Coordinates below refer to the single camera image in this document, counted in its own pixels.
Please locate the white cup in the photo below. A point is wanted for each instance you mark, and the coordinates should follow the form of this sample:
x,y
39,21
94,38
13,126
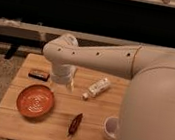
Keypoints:
x,y
110,128

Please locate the small black box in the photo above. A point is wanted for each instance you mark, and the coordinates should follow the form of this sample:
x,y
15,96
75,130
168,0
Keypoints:
x,y
38,74

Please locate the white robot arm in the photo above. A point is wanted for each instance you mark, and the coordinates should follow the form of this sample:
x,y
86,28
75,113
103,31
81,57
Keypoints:
x,y
148,108

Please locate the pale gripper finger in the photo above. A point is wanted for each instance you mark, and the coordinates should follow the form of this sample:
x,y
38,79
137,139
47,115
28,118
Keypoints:
x,y
70,86

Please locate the white plastic bottle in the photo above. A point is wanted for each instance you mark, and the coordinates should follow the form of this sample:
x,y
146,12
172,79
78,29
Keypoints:
x,y
97,88

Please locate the dark red pepper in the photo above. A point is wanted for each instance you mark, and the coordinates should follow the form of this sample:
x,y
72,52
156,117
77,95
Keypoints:
x,y
75,124

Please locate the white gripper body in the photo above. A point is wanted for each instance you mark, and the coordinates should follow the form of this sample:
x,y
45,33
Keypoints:
x,y
62,74

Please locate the orange ceramic bowl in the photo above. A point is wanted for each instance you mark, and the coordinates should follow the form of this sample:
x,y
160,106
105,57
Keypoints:
x,y
35,101

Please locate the wooden table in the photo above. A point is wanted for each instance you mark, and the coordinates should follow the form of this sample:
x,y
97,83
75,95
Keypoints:
x,y
67,106

